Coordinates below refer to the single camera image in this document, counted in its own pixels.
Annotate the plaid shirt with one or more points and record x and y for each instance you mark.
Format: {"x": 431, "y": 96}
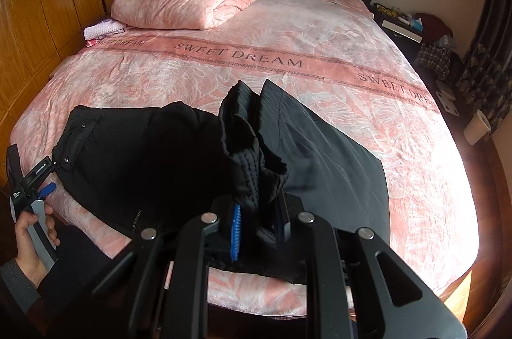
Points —
{"x": 434, "y": 58}

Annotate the white bathroom scale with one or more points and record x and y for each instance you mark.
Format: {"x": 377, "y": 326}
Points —
{"x": 447, "y": 98}

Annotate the folded light pink towel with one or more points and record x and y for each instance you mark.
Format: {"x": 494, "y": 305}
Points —
{"x": 106, "y": 28}

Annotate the brown wooden wardrobe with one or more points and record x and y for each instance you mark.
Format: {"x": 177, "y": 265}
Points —
{"x": 44, "y": 11}

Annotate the pink sweet dream bed cover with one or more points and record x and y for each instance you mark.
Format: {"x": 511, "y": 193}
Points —
{"x": 334, "y": 59}

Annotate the dark patterned curtain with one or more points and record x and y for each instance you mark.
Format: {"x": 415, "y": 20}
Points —
{"x": 485, "y": 82}

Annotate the left forearm grey sleeve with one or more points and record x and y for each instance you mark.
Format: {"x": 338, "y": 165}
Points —
{"x": 23, "y": 291}

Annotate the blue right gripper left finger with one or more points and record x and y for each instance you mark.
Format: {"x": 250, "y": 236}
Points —
{"x": 235, "y": 233}

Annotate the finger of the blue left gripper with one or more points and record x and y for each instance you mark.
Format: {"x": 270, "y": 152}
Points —
{"x": 47, "y": 190}

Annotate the dark red garment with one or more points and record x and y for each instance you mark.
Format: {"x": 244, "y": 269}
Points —
{"x": 433, "y": 27}

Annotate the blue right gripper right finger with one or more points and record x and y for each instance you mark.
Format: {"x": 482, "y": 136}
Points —
{"x": 282, "y": 226}

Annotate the black quilted pants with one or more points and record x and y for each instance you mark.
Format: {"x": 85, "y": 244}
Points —
{"x": 163, "y": 166}

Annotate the black right nightstand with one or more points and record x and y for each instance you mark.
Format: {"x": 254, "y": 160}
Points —
{"x": 407, "y": 39}

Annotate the white waste bin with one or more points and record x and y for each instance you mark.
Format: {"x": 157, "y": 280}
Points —
{"x": 477, "y": 128}

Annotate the person's left hand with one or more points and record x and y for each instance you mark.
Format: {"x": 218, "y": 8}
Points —
{"x": 27, "y": 258}

